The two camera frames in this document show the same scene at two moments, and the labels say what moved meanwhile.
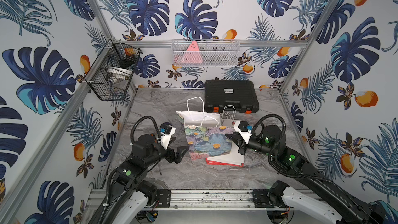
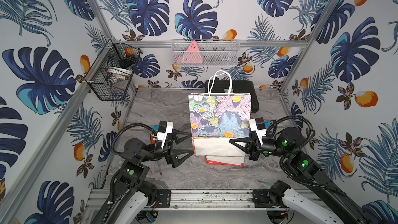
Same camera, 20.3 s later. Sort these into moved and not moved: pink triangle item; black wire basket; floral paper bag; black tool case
Moved: floral paper bag
Not moved: black tool case; pink triangle item; black wire basket
